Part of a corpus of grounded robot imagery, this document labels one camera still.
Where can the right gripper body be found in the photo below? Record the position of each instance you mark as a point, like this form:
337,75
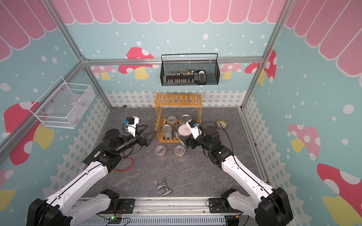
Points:
199,141

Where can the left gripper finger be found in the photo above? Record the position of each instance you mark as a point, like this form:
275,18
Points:
141,128
149,136

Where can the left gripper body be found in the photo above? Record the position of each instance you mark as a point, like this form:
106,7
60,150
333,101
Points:
140,141

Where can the large white-lid seed jar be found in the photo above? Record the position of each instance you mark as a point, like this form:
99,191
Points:
184,132

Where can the clear tub orange contents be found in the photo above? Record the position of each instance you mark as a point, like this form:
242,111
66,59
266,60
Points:
179,151

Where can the clear tub red contents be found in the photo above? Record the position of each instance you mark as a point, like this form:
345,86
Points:
160,151

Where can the wooden two-tier shelf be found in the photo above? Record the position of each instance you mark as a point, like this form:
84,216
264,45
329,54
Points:
176,105

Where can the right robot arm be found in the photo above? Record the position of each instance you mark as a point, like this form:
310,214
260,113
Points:
267,205

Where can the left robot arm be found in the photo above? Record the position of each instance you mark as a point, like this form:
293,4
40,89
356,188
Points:
59,208

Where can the green label tin can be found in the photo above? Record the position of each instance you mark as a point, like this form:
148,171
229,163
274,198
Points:
167,131

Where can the purple label tin can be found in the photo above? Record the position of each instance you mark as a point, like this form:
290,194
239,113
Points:
175,131

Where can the rear tin can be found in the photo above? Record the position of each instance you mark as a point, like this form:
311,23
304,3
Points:
185,118

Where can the round tin on floor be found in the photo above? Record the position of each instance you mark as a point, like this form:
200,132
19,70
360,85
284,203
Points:
221,124

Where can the chrome faucet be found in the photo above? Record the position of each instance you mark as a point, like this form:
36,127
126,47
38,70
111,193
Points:
164,186

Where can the black flat box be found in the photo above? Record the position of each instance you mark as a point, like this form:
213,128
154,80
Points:
94,155

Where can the black items in basket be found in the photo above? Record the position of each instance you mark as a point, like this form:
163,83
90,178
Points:
188,78

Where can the green circuit board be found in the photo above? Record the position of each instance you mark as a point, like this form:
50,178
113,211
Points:
114,220

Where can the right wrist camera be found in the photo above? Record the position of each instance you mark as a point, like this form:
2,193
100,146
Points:
194,128

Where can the black wire wall basket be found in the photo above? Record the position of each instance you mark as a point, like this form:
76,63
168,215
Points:
183,63

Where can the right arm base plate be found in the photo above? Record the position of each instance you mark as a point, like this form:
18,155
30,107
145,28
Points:
219,205

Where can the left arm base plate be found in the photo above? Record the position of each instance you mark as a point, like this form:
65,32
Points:
122,206

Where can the white wire wall basket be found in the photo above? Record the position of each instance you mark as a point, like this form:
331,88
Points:
63,104

